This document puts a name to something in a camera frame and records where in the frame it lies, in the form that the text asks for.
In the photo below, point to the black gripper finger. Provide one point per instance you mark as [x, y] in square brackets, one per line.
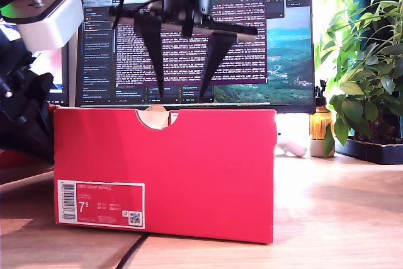
[28, 133]

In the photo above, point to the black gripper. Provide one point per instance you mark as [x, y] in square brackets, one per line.
[189, 4]

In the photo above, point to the red Nike shoebox lid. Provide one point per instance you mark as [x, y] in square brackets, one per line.
[19, 168]

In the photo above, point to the red Nike shoebox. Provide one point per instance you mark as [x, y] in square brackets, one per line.
[189, 171]

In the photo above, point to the small black computer monitor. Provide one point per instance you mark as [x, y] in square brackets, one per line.
[60, 67]

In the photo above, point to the beige packing paper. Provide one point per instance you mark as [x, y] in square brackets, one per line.
[152, 119]

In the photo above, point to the large black computer monitor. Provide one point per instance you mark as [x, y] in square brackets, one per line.
[283, 61]

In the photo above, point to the white handheld controller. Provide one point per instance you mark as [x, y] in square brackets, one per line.
[294, 150]

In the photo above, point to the amber pump bottle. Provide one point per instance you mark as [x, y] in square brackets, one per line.
[320, 124]

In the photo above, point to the small white pot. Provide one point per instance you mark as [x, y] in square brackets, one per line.
[316, 149]

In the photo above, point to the green leafy houseplant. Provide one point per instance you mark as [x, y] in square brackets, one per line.
[368, 77]

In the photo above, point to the dark planter tray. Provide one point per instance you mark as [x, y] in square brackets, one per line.
[374, 154]

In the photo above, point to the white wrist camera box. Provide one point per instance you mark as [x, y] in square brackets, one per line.
[44, 32]

